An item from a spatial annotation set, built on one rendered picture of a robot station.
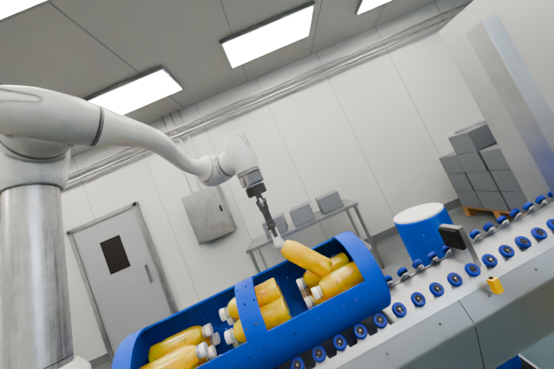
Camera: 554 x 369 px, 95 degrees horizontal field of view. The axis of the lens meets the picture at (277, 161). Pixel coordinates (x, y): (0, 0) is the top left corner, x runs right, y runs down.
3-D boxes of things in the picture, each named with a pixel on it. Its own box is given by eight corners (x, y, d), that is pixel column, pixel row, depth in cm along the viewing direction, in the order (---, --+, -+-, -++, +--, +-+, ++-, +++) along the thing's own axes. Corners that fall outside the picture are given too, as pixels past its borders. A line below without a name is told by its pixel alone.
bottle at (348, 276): (368, 277, 92) (323, 301, 89) (358, 259, 95) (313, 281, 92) (374, 276, 85) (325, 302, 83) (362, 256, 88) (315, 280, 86)
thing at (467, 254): (482, 265, 94) (462, 226, 96) (473, 269, 94) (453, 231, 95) (460, 259, 104) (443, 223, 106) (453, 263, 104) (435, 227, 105)
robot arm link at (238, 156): (265, 163, 97) (243, 175, 105) (250, 127, 99) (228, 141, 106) (248, 168, 88) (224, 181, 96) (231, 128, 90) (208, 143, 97)
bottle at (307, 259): (330, 254, 95) (287, 231, 95) (330, 270, 88) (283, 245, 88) (321, 266, 98) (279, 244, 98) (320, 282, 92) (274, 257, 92)
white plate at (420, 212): (448, 198, 148) (449, 200, 148) (403, 207, 168) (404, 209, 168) (434, 217, 129) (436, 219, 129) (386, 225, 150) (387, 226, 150)
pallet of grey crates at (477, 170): (622, 198, 258) (563, 94, 269) (551, 229, 257) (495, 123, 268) (514, 193, 378) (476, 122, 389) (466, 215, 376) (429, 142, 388)
